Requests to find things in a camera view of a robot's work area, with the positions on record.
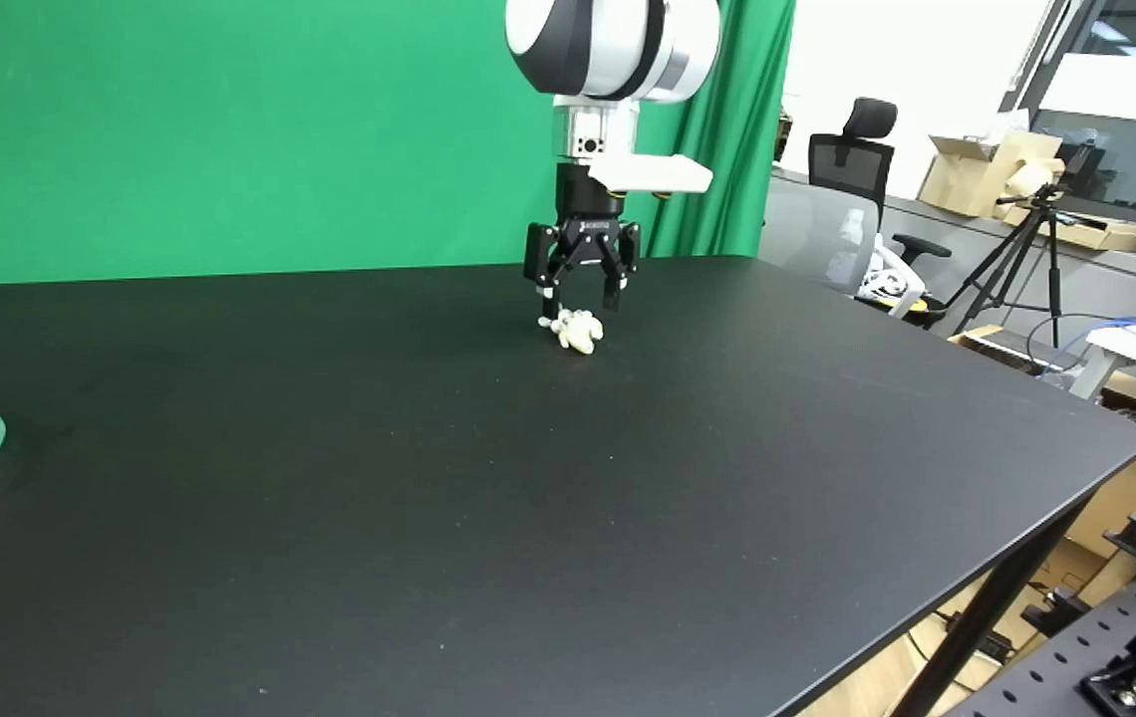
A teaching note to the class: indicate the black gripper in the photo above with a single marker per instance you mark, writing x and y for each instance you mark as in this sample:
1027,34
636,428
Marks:
589,215

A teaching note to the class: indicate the white toy figure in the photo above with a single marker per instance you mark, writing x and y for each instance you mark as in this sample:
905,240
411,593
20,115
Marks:
576,331

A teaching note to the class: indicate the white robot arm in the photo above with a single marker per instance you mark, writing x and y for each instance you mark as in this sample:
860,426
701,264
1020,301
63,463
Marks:
613,46

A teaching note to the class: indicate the grey office chair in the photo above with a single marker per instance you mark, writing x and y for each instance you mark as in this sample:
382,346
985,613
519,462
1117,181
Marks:
819,233

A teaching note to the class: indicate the black office chair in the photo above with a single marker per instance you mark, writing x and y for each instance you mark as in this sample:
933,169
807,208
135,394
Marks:
851,153

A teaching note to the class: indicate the cardboard box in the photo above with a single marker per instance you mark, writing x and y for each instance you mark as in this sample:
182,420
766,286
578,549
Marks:
978,172

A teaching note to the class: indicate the green curtain backdrop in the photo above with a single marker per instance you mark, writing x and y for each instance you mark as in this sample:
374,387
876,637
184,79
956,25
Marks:
192,135

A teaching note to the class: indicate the black tripod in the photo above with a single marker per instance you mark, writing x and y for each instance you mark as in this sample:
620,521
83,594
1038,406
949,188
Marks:
1050,252

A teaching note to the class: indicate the black table leg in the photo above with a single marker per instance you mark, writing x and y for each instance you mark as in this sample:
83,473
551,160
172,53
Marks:
978,618

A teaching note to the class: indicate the black perforated breadboard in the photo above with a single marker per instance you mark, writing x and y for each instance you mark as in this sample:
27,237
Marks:
1059,671

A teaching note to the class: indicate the black clamp with silver bolts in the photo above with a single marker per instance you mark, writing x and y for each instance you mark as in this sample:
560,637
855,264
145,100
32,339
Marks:
1132,682

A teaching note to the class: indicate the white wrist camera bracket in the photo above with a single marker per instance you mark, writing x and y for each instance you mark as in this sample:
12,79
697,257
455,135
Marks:
666,172

